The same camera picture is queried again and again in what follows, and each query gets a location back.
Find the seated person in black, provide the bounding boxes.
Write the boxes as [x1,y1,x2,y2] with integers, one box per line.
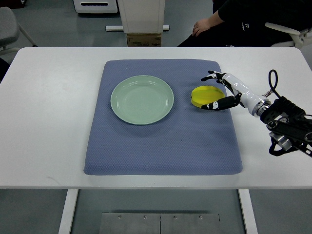
[180,0,312,47]

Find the white table leg left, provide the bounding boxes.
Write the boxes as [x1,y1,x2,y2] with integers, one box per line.
[58,189,78,234]

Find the white stand with base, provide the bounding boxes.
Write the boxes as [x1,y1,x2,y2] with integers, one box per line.
[105,0,170,34]

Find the white appliance with slot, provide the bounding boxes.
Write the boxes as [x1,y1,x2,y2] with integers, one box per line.
[73,0,118,14]

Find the grey metal base plate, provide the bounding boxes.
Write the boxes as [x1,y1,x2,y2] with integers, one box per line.
[99,213,222,234]

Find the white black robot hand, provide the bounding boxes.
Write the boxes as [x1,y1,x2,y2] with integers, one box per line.
[201,71,271,117]

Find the yellow starfruit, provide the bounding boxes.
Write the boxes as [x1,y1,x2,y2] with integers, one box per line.
[191,86,225,108]

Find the white table leg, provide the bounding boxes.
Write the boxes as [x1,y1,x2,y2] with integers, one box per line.
[58,189,78,234]
[238,189,258,234]

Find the white table leg right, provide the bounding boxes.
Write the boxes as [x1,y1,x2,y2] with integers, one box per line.
[238,189,258,234]

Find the cardboard box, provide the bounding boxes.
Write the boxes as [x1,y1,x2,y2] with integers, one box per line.
[126,33,162,47]

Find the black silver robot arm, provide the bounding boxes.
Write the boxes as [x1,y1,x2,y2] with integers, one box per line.
[257,96,312,156]

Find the white office chair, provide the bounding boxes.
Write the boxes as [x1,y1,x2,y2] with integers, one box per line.
[265,22,312,49]

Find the grey chair at left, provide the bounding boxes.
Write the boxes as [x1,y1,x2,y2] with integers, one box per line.
[0,7,38,56]

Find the light green plate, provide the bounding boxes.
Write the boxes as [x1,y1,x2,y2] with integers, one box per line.
[110,75,175,125]

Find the black looped cable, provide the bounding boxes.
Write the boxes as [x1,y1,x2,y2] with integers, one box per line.
[268,69,283,98]

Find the seated person's hand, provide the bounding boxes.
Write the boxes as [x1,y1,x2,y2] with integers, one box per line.
[192,18,213,37]

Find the blue grey quilted mat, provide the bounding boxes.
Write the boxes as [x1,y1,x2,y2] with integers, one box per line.
[84,59,243,176]

